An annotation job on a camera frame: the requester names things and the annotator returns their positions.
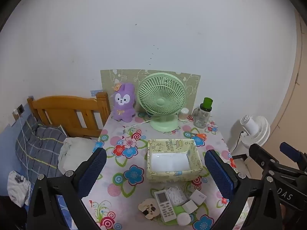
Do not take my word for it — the white pillow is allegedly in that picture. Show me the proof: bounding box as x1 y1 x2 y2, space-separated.
58 137 99 174

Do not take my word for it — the green desk fan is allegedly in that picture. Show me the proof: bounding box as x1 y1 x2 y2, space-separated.
137 72 187 133

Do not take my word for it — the white crumpled cloth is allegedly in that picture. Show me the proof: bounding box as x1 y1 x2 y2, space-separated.
7 171 31 208

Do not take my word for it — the black fan cable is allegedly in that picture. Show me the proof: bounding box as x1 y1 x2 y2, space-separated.
231 131 244 154

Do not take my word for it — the clear floss pick box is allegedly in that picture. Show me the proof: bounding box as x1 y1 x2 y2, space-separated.
166 186 189 205

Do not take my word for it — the glass mug jar green lid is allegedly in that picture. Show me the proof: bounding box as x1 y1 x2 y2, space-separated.
192 97 213 128

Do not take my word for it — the purple plush toy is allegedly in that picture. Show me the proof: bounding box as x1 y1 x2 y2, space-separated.
113 83 137 121

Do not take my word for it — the grey plaid pillow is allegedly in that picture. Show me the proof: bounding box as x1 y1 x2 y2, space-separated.
16 114 69 180

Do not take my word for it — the white remote control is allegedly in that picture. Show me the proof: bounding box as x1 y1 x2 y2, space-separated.
153 190 178 223

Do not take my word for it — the white desk fan cord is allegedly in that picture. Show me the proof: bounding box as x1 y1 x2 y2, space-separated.
123 118 154 131

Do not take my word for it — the white charger block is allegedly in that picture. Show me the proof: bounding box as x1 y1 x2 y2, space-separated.
190 189 207 206

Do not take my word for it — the pale blue wall padding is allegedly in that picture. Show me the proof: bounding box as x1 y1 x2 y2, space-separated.
0 105 31 173

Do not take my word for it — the pale grey round case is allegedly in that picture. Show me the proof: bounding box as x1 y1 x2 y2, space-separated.
177 212 191 226

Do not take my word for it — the clear cotton swab jar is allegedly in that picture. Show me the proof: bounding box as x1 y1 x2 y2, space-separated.
178 108 190 122

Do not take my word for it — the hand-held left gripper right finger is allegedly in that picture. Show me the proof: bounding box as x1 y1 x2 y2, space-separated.
204 149 282 230

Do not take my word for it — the floral tablecloth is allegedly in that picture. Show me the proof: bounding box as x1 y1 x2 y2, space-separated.
80 111 250 230

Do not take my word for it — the blue printed bed sheet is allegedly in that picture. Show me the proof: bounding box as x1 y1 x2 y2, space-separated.
54 194 81 230

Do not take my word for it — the wooden bed headboard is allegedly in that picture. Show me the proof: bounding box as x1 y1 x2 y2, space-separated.
27 91 111 138

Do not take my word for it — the small white cube box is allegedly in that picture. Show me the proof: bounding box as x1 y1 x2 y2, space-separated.
182 201 198 215

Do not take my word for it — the white floor fan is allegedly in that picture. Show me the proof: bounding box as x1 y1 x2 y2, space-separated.
230 115 271 146

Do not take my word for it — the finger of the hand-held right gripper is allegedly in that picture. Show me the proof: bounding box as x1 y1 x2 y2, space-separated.
280 142 307 170
249 144 307 180

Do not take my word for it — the green cartoon print wall panel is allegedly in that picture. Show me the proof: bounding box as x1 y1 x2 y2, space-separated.
100 69 201 117

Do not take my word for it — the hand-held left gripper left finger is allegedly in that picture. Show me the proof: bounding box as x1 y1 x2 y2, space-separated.
26 147 107 230

